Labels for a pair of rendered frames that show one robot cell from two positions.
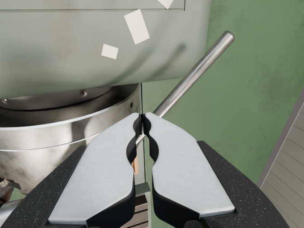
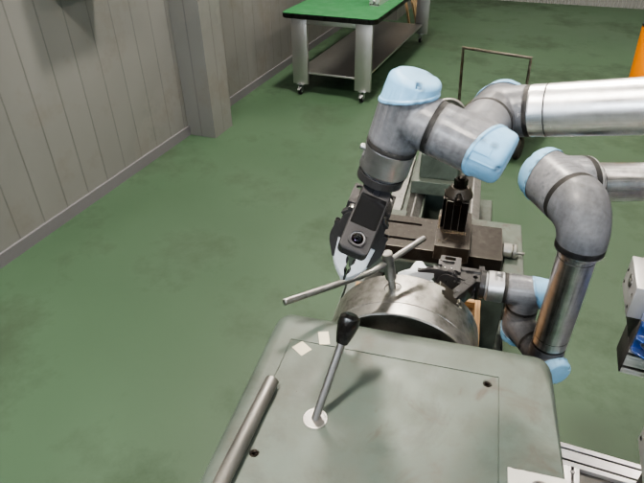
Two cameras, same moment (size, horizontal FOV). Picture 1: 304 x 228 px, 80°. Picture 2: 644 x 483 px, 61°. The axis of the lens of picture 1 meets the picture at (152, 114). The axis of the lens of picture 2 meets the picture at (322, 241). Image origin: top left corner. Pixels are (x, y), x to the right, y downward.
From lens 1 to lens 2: 0.80 m
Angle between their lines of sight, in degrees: 24
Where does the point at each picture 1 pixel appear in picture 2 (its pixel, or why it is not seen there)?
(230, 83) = (90, 393)
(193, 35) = (287, 327)
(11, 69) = (401, 338)
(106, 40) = not seen: hidden behind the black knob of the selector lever
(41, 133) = (406, 311)
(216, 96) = (133, 379)
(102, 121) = (366, 309)
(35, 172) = (425, 294)
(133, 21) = (325, 340)
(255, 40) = not seen: outside the picture
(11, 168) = (439, 303)
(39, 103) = not seen: hidden behind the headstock
